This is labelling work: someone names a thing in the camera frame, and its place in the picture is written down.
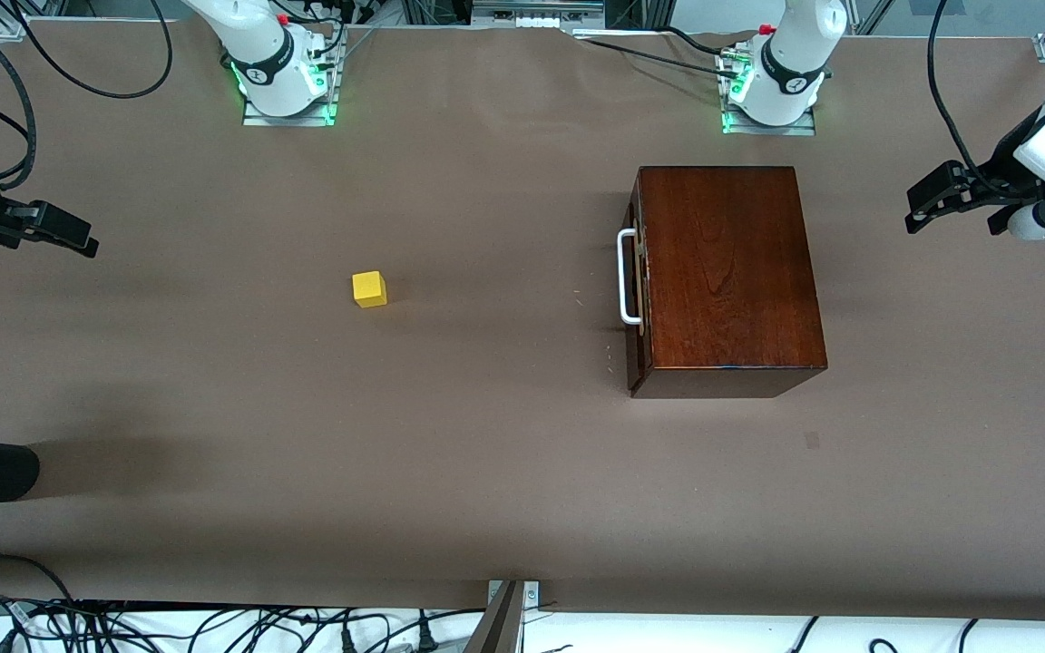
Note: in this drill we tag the yellow block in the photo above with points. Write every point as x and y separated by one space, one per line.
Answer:
368 288

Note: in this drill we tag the dark wooden drawer cabinet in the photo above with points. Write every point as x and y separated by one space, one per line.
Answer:
731 272

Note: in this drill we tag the metal post with bracket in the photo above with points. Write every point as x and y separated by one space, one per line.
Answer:
504 617

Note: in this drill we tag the white power strip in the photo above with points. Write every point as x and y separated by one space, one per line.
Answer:
536 14

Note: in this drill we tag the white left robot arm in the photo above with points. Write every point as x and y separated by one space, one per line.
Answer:
790 63

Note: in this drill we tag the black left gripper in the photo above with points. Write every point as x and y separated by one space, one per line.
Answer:
1005 175

